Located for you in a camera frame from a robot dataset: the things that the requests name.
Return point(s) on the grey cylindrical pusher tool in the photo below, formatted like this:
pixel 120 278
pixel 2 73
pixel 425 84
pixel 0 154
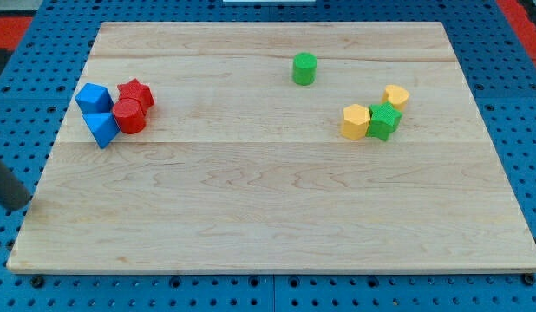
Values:
pixel 13 194

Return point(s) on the red cylinder block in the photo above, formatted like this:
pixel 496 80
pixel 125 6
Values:
pixel 128 116

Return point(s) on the yellow hexagon block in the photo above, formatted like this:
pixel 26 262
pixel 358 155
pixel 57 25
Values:
pixel 355 122

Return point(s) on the blue triangle block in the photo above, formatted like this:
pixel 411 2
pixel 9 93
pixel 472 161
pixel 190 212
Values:
pixel 103 127

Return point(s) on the blue cube block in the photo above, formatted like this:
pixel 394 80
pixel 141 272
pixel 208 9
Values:
pixel 94 99

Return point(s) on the red star block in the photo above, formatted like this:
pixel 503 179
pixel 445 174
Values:
pixel 137 91

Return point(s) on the wooden board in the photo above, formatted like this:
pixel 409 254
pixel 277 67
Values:
pixel 242 171

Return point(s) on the green cylinder block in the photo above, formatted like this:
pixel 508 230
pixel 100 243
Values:
pixel 304 68

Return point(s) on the green star block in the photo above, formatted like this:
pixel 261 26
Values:
pixel 384 120

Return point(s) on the yellow heart block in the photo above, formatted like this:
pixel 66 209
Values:
pixel 397 96

